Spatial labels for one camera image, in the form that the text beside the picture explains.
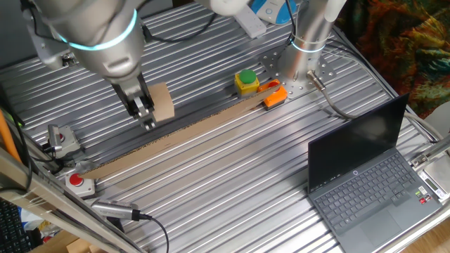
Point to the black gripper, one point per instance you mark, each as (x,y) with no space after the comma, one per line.
(131,93)

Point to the wooden cube block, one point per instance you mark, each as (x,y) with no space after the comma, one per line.
(162,102)

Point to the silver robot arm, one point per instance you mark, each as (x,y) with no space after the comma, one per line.
(95,31)

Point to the brown cardboard board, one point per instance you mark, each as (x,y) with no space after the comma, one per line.
(175,138)

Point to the grey box flat red button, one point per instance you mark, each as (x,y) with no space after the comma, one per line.
(70,140)

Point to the grey box tall red button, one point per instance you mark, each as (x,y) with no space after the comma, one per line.
(79,182)

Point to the yellow box green button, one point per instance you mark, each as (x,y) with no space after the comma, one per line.
(247,82)

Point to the orange box red button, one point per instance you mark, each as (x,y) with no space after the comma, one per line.
(276,98)

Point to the white power strip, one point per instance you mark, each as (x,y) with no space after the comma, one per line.
(251,22)

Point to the orange pole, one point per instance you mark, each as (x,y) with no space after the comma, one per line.
(7,137)

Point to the brown cardboard box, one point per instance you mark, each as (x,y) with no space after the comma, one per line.
(63,244)

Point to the blue and white device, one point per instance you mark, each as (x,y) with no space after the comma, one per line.
(272,10)

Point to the black keyboard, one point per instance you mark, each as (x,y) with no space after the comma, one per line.
(14,232)

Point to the dark grey laptop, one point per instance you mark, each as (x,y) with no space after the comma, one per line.
(362,182)

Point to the colourful patterned cloth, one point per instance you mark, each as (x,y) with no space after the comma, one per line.
(397,42)

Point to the silver digital scale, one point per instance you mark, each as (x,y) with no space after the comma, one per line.
(437,175)

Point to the small silver camera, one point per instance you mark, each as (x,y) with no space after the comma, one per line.
(55,137)

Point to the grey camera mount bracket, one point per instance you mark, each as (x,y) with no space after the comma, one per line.
(45,49)

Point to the aluminium frame bar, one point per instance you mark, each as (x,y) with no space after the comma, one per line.
(52,207)

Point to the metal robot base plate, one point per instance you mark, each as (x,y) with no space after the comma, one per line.
(323,72)

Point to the metal corner bracket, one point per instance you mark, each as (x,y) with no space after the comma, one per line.
(423,158)

